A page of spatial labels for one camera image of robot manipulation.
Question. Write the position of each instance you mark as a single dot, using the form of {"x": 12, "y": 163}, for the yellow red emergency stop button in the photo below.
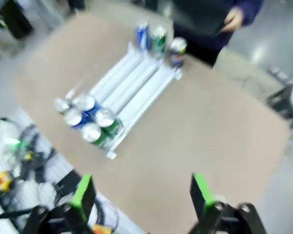
{"x": 3, "y": 181}

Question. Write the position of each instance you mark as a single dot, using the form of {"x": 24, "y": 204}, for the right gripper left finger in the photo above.
{"x": 84, "y": 195}

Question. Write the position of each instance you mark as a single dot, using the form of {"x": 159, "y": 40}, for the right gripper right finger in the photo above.
{"x": 202, "y": 195}

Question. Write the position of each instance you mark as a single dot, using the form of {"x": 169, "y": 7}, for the person in purple jacket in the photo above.
{"x": 197, "y": 47}

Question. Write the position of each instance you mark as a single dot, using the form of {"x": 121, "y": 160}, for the black rectangular serving tray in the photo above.
{"x": 197, "y": 17}

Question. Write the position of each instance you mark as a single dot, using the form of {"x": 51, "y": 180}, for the person's left forearm purple sleeve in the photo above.
{"x": 251, "y": 9}

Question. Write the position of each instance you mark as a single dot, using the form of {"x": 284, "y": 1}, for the person's left hand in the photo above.
{"x": 234, "y": 19}

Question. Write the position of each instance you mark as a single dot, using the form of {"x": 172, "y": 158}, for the blue Pocari Sweat can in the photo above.
{"x": 86, "y": 102}
{"x": 142, "y": 35}
{"x": 73, "y": 117}

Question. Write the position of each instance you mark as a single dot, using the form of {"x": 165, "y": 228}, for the white three-lane can rack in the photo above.
{"x": 136, "y": 80}

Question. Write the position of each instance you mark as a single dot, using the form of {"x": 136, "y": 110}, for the green Chilsung cider can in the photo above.
{"x": 105, "y": 118}
{"x": 158, "y": 41}
{"x": 91, "y": 133}

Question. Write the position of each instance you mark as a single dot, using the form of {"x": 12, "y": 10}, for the black Pepsi can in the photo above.
{"x": 61, "y": 105}
{"x": 177, "y": 54}

